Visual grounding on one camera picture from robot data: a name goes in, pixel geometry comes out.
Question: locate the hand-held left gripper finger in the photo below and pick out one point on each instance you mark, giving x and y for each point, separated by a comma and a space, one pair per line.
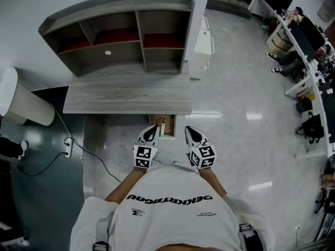
143, 136
156, 138

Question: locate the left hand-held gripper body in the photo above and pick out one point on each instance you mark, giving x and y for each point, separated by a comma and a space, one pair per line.
142, 154

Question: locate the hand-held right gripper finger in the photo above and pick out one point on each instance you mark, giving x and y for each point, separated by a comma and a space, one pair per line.
201, 140
189, 137

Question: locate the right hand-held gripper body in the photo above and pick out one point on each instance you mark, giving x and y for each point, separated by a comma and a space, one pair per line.
206, 155

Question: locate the green and white box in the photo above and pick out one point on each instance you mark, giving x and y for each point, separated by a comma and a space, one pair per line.
162, 129

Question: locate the wooden drawer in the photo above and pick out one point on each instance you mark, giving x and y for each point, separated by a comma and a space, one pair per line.
169, 125

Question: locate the person's right forearm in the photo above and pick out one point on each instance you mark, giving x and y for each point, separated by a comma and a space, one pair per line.
213, 182

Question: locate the person's left forearm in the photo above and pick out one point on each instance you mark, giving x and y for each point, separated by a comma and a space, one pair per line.
125, 187

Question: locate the person's left white sneaker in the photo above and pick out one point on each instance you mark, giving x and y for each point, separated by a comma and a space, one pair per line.
155, 162

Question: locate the person's white sneaker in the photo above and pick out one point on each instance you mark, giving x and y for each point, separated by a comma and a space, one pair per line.
155, 162
176, 163

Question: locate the person's right white sneaker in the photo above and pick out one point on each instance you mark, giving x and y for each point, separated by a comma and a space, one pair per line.
176, 163

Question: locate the grey wooden desk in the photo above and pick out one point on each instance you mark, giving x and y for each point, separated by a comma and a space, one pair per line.
125, 95

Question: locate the white printed t-shirt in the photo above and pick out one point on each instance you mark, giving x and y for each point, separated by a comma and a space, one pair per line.
170, 213

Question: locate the white power strip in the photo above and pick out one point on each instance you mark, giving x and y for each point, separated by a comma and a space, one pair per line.
68, 148

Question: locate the black bin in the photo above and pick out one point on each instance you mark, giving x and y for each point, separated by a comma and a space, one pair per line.
304, 104

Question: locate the yellow box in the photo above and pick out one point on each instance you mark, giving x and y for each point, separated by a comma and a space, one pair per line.
307, 94

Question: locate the long white office desk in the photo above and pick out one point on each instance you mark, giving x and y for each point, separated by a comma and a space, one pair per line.
315, 88

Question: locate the stack of cardboard boxes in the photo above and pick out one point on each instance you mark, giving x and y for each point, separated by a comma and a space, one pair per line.
281, 43

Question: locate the black office chair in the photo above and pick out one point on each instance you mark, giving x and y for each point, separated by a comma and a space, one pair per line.
325, 203

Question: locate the white shelf rack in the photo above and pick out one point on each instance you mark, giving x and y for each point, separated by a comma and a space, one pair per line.
325, 227

